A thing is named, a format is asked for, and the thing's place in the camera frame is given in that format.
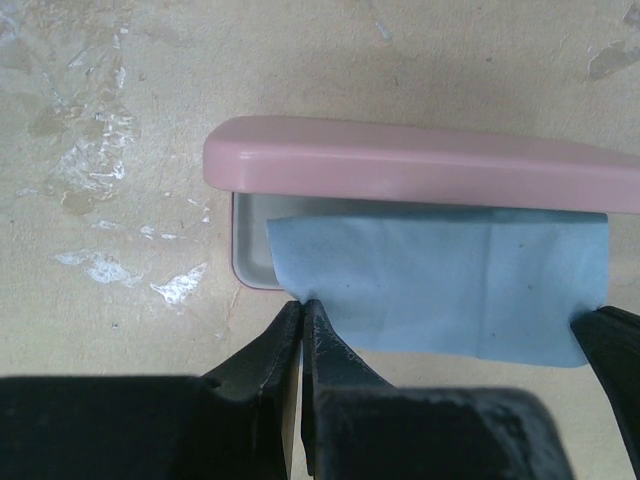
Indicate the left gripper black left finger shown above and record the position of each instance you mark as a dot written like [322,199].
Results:
[255,397]

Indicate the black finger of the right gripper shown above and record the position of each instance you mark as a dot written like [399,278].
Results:
[609,338]

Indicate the pink glasses case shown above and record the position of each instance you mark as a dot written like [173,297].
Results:
[275,166]

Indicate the blue cleaning cloth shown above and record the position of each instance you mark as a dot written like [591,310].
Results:
[495,284]

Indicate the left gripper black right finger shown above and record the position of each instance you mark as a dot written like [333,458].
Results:
[327,362]

